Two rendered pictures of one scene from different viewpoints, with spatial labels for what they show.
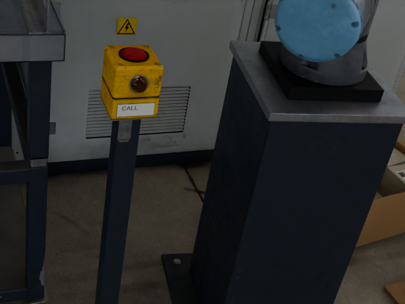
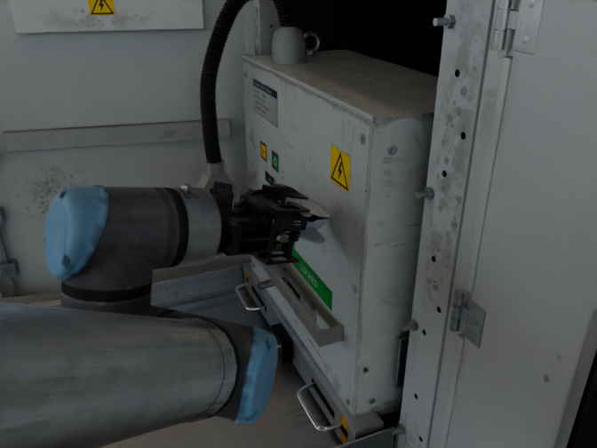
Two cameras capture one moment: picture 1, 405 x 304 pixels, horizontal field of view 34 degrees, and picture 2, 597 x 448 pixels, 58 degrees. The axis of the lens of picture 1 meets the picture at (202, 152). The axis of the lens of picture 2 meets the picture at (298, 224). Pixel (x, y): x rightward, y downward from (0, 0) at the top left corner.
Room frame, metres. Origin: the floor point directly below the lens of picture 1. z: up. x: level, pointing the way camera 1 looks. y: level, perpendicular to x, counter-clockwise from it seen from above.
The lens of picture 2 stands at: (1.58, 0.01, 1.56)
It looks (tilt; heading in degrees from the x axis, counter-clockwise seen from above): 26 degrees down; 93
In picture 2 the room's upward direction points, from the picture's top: straight up
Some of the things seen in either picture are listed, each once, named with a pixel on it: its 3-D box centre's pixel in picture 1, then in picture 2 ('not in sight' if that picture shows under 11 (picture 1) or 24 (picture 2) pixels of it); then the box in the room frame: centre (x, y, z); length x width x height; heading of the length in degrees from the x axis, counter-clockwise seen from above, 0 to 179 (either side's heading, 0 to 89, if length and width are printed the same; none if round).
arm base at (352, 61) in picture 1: (327, 44); not in sight; (1.33, -0.22, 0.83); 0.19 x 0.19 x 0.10
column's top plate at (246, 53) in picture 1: (316, 79); not in sight; (1.33, -0.22, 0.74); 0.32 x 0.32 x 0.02; 19
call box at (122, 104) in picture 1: (131, 82); not in sight; (0.96, 0.14, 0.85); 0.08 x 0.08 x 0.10; 27
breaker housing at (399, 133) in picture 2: not in sight; (416, 197); (1.74, 0.96, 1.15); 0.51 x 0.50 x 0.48; 27
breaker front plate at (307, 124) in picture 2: not in sight; (290, 222); (1.51, 0.84, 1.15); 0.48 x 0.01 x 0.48; 117
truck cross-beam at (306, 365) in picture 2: not in sight; (298, 339); (1.53, 0.85, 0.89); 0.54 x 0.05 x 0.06; 117
